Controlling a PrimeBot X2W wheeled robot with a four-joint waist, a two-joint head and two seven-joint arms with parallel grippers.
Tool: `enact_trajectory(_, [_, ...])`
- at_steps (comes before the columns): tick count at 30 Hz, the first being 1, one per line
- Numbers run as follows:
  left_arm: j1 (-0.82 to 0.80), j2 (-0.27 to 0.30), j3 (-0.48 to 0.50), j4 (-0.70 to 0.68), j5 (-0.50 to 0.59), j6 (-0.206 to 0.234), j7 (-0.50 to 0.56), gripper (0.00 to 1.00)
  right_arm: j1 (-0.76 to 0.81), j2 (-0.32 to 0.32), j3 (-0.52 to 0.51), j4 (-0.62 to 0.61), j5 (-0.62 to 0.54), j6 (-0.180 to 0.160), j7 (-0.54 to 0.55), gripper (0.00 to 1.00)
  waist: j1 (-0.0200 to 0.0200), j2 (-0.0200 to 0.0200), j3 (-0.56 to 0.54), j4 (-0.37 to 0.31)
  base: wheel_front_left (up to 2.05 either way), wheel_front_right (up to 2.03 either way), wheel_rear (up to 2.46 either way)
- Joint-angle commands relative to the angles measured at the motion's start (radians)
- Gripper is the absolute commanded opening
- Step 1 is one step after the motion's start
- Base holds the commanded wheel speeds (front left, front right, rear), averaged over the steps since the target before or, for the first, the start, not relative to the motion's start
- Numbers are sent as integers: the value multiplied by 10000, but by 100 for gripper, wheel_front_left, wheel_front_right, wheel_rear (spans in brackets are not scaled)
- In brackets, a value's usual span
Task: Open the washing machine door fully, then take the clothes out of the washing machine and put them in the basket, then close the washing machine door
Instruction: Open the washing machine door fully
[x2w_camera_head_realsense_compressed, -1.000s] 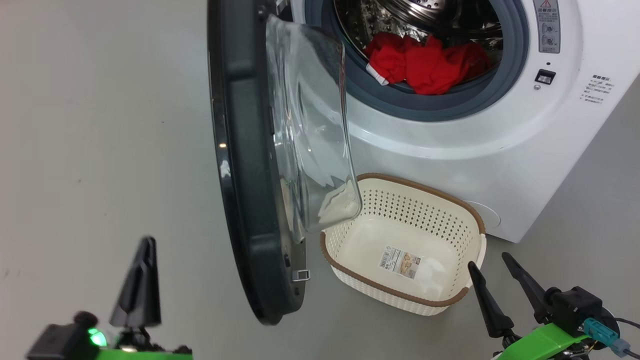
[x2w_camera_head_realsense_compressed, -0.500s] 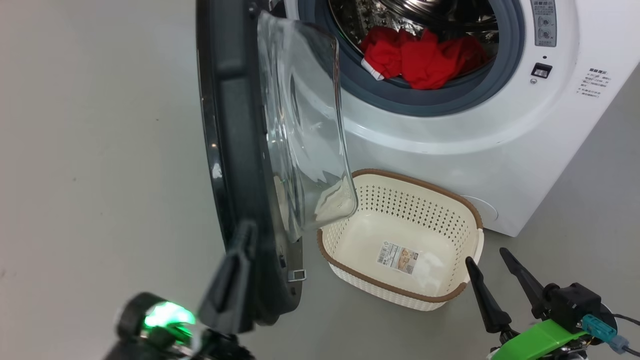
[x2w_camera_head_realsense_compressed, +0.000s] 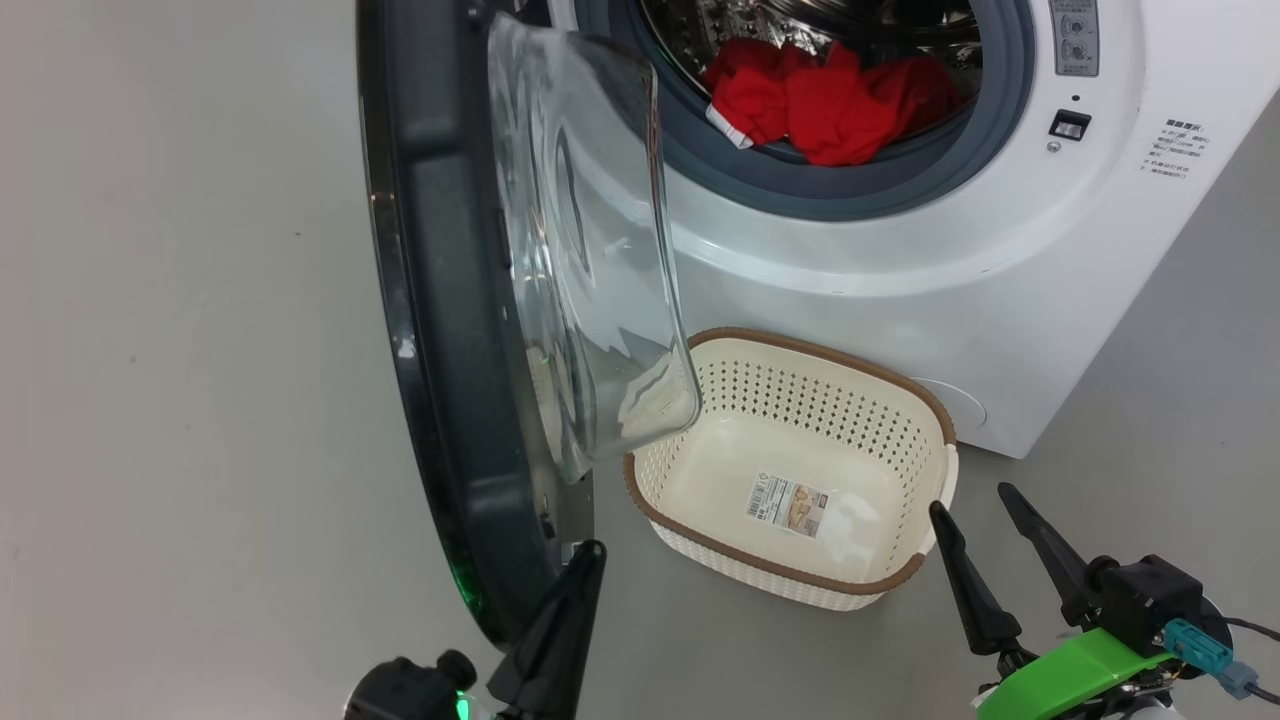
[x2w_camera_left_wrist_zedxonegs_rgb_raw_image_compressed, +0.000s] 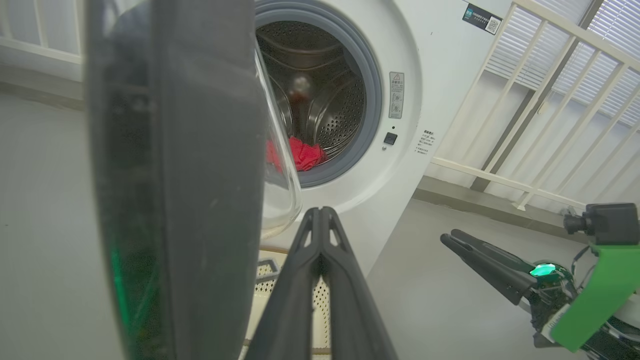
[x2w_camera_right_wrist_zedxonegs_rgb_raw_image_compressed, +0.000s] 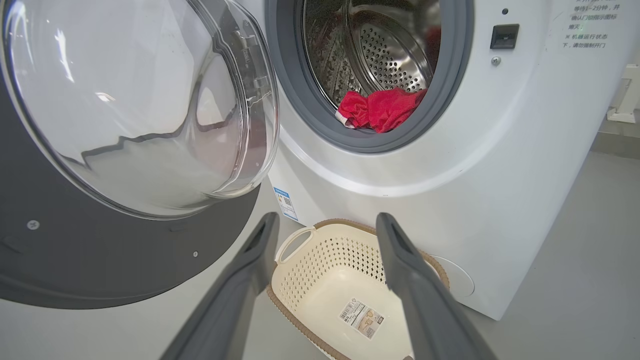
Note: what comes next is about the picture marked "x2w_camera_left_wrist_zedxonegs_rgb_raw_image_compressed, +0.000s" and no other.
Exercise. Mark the stainless steel washing machine drum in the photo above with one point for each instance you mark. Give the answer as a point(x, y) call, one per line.
point(330, 100)

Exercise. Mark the grey warning sticker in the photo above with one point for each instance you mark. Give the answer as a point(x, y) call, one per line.
point(396, 95)

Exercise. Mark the red and white garment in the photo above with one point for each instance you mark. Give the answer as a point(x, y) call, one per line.
point(306, 155)

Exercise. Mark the printed text notice label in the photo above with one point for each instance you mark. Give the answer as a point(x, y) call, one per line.
point(426, 142)

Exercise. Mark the black door latch socket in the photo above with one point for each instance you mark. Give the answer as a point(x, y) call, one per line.
point(390, 138)

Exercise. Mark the white window frame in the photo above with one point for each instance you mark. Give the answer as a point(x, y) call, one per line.
point(40, 50)

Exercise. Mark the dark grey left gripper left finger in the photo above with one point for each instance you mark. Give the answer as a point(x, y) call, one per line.
point(290, 310)

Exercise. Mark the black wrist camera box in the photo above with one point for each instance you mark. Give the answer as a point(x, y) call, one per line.
point(610, 222)

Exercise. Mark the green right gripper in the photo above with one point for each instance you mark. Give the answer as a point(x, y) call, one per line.
point(600, 290)

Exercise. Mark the grey baseboard strip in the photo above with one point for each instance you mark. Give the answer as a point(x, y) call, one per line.
point(500, 205)

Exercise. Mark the white front-load washing machine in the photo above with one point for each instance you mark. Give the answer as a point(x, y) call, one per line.
point(440, 90)

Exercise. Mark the black-rimmed glass washer door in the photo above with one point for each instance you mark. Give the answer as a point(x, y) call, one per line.
point(200, 175)

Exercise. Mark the white metal railing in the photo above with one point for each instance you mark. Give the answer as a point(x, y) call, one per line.
point(505, 182)

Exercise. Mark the white window blinds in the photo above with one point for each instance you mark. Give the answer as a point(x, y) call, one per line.
point(530, 30)

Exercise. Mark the black QR code sticker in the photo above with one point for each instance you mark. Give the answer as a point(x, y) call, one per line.
point(482, 19)

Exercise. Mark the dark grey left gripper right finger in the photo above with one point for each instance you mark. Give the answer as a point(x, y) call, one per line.
point(350, 310)

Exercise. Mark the cream basket with brown rim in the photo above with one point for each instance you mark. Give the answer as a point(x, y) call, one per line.
point(320, 310)

